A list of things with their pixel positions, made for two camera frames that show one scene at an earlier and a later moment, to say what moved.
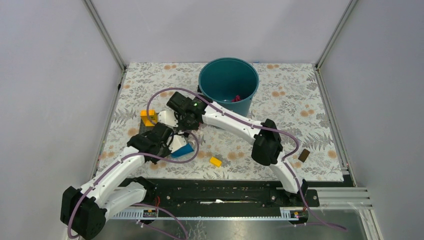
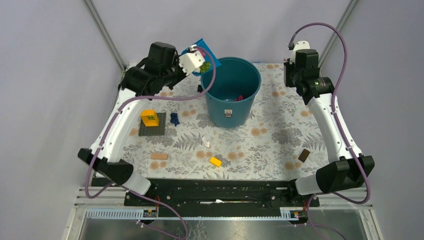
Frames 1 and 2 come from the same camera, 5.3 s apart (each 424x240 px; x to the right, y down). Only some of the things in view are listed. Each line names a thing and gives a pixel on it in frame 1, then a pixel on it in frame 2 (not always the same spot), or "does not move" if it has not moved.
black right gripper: [181, 128] to [288, 66]
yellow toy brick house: [152, 115] does not move
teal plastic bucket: [230, 82] does not move
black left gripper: [166, 144] to [182, 75]
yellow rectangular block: [215, 161] does not move
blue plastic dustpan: [184, 150] to [207, 57]
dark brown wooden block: [304, 155] does not move
